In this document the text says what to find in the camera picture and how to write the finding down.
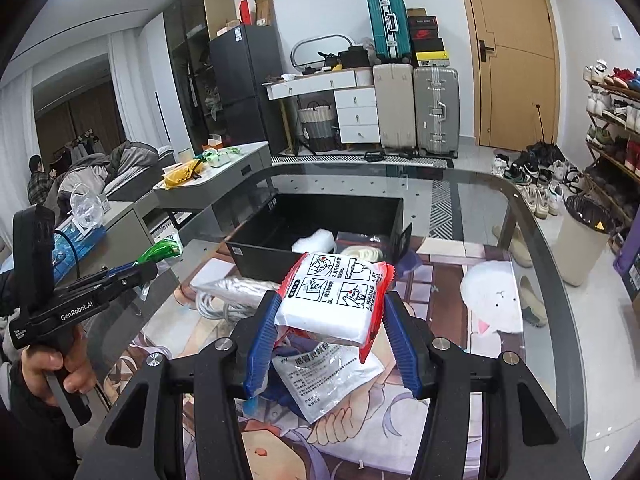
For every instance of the blue tissue pack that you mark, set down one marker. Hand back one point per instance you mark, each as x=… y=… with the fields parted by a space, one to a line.
x=82 y=247

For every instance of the silver suitcase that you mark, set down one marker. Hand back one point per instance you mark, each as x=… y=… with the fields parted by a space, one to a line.
x=435 y=110

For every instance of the teal suitcase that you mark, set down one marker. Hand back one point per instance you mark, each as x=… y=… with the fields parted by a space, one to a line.
x=387 y=27

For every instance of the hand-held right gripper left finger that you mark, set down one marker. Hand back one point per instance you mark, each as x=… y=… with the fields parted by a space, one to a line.
x=262 y=345

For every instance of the beige trash bin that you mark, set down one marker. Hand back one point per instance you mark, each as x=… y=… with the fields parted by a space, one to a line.
x=582 y=250

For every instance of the stack of shoe boxes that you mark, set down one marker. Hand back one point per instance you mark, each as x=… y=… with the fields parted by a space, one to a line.
x=427 y=35

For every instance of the cream coiled bundle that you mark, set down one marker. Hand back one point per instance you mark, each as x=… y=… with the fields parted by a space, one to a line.
x=360 y=252

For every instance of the pile of shoes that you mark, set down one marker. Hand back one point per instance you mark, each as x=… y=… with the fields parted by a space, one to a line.
x=535 y=180

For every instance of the beige suitcase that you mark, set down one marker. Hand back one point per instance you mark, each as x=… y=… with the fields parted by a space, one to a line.
x=395 y=110

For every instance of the green white packs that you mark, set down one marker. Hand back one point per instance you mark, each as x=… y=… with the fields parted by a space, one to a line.
x=217 y=156

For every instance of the grey coffee table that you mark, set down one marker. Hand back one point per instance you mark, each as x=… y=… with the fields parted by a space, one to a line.
x=225 y=180

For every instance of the grey sofa with clothes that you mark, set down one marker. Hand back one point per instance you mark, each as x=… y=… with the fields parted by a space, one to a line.
x=130 y=165

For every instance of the grey side cabinet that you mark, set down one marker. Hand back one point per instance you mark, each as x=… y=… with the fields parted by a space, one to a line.
x=125 y=225

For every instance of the beige slipper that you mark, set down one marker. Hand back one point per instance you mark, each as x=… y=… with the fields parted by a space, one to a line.
x=517 y=247
x=532 y=305

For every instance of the person's left forearm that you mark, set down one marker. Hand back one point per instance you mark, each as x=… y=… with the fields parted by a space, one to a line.
x=35 y=440

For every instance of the black umbrella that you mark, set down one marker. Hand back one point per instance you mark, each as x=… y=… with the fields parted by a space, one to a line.
x=545 y=145

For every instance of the black storage box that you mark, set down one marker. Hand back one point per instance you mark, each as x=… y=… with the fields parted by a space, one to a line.
x=260 y=260

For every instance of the dark glass wardrobe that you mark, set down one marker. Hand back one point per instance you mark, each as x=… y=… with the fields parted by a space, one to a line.
x=192 y=60

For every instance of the grey plush toy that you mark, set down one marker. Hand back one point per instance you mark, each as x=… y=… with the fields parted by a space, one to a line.
x=369 y=47

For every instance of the wooden shoe rack with shoes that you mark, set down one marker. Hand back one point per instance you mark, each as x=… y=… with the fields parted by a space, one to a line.
x=615 y=125

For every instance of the oval mirror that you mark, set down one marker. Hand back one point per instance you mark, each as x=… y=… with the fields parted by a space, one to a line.
x=320 y=45

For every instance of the black bag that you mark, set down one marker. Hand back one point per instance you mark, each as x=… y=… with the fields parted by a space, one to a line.
x=352 y=57

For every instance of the white printed medicine packet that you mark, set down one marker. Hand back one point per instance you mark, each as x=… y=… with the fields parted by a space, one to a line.
x=325 y=380

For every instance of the yellow plastic bag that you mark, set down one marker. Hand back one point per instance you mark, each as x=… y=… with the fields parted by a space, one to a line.
x=181 y=174

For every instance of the green plastic packet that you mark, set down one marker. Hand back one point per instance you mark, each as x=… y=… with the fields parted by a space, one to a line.
x=162 y=251

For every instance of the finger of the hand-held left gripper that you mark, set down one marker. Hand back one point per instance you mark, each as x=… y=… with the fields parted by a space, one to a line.
x=100 y=274
x=125 y=277

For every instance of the person's left hand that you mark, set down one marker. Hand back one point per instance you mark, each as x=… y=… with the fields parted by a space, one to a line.
x=50 y=375

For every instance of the printed table mat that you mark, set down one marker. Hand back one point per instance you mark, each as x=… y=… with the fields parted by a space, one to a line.
x=450 y=270

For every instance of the woven basket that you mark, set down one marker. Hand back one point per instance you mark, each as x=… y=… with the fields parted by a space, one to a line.
x=317 y=125

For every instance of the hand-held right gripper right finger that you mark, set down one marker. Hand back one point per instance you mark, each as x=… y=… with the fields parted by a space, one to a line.
x=400 y=347

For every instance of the brown cardboard box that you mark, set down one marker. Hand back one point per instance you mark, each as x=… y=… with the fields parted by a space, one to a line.
x=264 y=10

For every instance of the red white wipes packet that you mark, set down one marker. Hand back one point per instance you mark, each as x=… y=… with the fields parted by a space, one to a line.
x=335 y=300

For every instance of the dark grey fridge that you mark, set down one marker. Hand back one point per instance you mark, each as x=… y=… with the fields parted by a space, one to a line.
x=245 y=75

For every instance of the wooden door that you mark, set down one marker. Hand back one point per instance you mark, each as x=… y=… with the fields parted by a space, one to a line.
x=515 y=35

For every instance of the white vanity desk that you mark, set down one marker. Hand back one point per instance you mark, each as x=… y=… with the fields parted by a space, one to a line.
x=355 y=110

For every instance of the clear plastic bag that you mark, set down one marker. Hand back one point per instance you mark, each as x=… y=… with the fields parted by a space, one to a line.
x=87 y=205

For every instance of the white light switch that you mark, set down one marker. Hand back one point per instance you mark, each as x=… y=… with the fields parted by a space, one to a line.
x=616 y=32

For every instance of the white curtain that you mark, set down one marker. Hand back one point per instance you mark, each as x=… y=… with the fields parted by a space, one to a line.
x=135 y=85

